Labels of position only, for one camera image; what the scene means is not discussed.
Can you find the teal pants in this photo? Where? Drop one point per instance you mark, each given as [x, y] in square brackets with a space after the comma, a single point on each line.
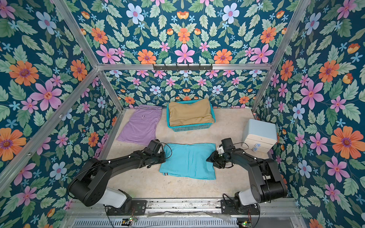
[189, 160]

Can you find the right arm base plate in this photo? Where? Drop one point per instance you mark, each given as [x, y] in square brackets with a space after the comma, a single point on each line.
[231, 208]

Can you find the black wall hook rail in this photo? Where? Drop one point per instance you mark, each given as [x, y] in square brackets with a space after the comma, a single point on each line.
[178, 67]

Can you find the purple pants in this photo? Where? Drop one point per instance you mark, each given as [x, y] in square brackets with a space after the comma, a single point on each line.
[141, 127]

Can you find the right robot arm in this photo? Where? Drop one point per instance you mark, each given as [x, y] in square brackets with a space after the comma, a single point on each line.
[265, 181]

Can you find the light blue drawer cabinet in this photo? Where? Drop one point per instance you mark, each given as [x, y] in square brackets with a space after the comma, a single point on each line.
[260, 136]

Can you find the white perforated front rail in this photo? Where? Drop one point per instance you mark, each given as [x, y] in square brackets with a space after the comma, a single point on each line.
[155, 223]

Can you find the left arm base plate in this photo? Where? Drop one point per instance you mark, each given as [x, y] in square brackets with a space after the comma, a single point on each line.
[129, 208]

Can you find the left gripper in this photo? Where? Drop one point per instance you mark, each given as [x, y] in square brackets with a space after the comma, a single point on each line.
[163, 157]

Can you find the beige pants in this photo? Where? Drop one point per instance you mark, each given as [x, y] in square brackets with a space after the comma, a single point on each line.
[187, 114]

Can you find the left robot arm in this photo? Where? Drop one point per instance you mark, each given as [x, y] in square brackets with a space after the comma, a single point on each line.
[89, 186]

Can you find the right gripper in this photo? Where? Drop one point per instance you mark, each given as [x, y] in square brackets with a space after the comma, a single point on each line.
[216, 157]

